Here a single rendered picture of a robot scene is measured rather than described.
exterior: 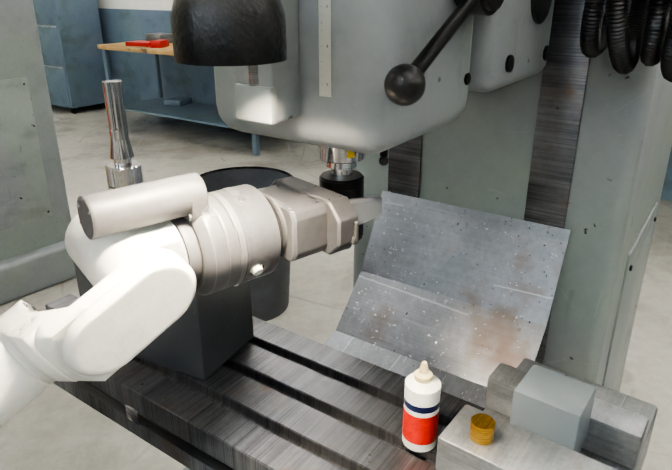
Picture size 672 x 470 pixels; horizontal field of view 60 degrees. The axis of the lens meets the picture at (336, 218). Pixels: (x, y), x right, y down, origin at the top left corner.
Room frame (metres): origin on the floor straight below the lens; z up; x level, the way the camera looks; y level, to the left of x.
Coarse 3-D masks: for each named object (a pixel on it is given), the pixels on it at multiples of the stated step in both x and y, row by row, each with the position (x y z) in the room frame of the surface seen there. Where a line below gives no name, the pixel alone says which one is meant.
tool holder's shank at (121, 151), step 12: (108, 84) 0.76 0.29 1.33; (120, 84) 0.77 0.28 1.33; (108, 96) 0.76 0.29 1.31; (120, 96) 0.77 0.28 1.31; (108, 108) 0.77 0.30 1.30; (120, 108) 0.77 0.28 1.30; (108, 120) 0.77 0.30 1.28; (120, 120) 0.77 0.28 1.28; (120, 132) 0.77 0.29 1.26; (120, 144) 0.76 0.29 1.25; (120, 156) 0.76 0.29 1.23; (132, 156) 0.77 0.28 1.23
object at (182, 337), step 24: (240, 288) 0.74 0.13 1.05; (192, 312) 0.66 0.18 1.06; (216, 312) 0.68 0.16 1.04; (240, 312) 0.73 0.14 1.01; (168, 336) 0.68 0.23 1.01; (192, 336) 0.66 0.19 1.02; (216, 336) 0.68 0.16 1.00; (240, 336) 0.73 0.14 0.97; (168, 360) 0.68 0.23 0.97; (192, 360) 0.66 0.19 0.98; (216, 360) 0.68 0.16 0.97
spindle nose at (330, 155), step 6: (318, 150) 0.58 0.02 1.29; (324, 150) 0.57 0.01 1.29; (330, 150) 0.56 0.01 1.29; (336, 150) 0.56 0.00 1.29; (342, 150) 0.56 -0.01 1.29; (318, 156) 0.58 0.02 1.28; (324, 156) 0.57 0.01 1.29; (330, 156) 0.56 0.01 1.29; (336, 156) 0.56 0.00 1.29; (342, 156) 0.56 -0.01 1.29; (360, 156) 0.57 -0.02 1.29; (330, 162) 0.56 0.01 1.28; (336, 162) 0.56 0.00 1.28; (342, 162) 0.56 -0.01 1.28; (348, 162) 0.56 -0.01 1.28; (354, 162) 0.57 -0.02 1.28
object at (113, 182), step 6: (132, 174) 0.76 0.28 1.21; (138, 174) 0.77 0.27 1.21; (108, 180) 0.76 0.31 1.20; (114, 180) 0.75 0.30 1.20; (120, 180) 0.75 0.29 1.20; (126, 180) 0.76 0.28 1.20; (132, 180) 0.76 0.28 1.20; (138, 180) 0.77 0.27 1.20; (108, 186) 0.76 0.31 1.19; (114, 186) 0.75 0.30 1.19; (120, 186) 0.75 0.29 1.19
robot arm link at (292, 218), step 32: (224, 192) 0.49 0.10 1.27; (256, 192) 0.50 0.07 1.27; (288, 192) 0.55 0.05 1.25; (320, 192) 0.54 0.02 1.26; (256, 224) 0.47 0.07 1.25; (288, 224) 0.50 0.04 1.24; (320, 224) 0.51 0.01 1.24; (352, 224) 0.52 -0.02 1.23; (256, 256) 0.46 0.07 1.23; (288, 256) 0.50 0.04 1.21
